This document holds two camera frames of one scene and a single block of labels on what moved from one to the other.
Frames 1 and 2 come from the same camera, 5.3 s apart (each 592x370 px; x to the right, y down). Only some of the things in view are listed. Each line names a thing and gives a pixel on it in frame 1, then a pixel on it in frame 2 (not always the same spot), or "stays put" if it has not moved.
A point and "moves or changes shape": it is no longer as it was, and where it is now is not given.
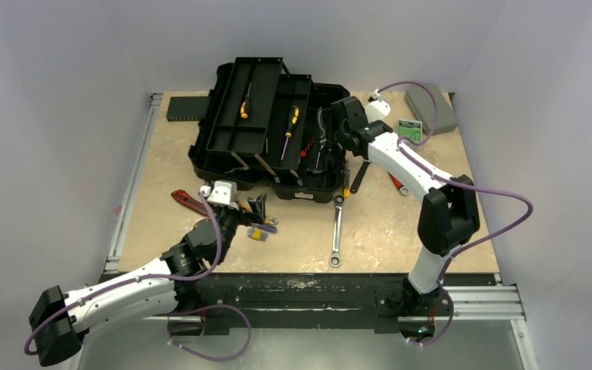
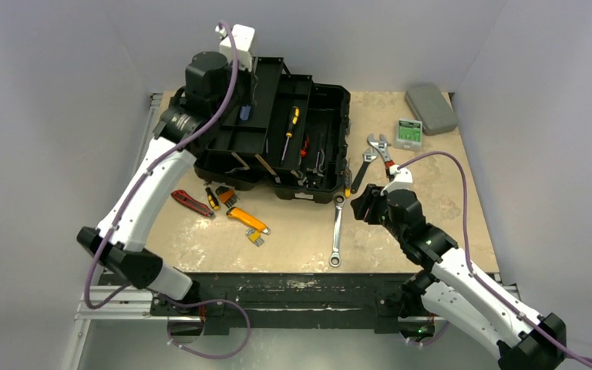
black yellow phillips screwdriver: x=294 y=116 stays put
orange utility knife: x=245 y=206 moves or changes shape
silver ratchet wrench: x=335 y=259 stays put
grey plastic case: x=422 y=103 stays put
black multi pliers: x=324 y=137 → x=321 y=170
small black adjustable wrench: x=354 y=188 stays put
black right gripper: x=340 y=122 → x=370 y=205
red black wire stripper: x=183 y=196 stays put
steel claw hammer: x=316 y=169 stays put
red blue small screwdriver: x=265 y=228 → x=244 y=112
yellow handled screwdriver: x=346 y=183 stays put
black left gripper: x=246 y=218 → x=247 y=75
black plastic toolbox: x=262 y=128 stays put
